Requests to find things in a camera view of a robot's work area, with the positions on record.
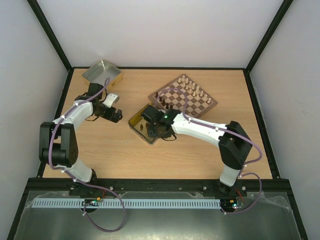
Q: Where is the gold tin tray with pieces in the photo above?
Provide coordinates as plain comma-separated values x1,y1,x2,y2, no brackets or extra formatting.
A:
128,103,158,146

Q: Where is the wooden chess board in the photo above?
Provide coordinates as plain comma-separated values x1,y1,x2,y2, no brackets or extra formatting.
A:
148,73,218,118

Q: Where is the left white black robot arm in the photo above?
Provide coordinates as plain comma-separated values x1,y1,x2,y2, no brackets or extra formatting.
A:
39,83,123,183

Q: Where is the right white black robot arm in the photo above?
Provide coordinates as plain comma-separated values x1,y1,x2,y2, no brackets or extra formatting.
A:
141,105,252,196

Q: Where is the empty silver gold tin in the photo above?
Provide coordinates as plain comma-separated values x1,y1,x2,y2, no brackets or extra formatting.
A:
82,59,123,91

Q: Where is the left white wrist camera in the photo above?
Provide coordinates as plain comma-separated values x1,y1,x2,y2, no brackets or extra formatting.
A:
102,93,120,108

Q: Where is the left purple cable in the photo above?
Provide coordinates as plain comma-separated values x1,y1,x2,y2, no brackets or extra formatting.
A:
48,76,126,232

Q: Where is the purple cable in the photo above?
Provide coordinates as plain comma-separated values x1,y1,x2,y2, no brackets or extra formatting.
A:
153,87,264,215
48,76,126,232

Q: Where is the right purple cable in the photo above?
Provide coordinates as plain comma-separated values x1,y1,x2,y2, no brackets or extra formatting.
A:
153,87,264,215

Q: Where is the grey slotted cable duct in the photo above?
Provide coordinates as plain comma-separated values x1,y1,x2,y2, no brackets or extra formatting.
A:
31,198,221,209

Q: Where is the black cage frame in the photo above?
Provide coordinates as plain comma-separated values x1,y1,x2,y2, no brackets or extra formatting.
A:
4,0,309,240

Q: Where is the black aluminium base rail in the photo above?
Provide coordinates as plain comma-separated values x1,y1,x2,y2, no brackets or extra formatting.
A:
24,176,291,197

